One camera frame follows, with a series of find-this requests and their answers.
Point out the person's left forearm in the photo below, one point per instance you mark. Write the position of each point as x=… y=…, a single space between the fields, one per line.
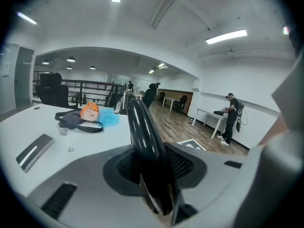
x=273 y=132

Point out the black high-back office chair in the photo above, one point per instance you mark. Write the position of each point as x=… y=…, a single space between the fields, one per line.
x=51 y=90

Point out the white table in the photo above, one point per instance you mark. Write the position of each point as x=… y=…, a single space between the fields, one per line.
x=171 y=101
x=209 y=117

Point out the blue mesh puff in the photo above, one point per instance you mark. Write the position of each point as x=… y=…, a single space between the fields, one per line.
x=109 y=118

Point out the black metal railing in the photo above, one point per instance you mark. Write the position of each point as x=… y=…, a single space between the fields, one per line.
x=95 y=91

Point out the orange helmet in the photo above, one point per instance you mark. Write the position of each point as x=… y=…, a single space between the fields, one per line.
x=89 y=111

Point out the black bag on table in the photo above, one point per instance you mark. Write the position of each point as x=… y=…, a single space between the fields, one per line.
x=218 y=113

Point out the small clear cup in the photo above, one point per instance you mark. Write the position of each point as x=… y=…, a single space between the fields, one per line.
x=62 y=130

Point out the white ceiling pipes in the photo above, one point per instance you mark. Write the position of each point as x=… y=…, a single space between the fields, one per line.
x=180 y=6

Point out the grey flat device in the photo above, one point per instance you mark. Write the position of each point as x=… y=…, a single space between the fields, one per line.
x=34 y=152

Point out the grey door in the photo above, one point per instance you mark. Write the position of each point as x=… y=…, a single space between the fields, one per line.
x=23 y=76

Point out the wooden wall panel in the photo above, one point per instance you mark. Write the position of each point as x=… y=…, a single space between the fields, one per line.
x=177 y=94

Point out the white wall sign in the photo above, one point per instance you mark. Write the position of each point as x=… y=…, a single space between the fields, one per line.
x=6 y=69

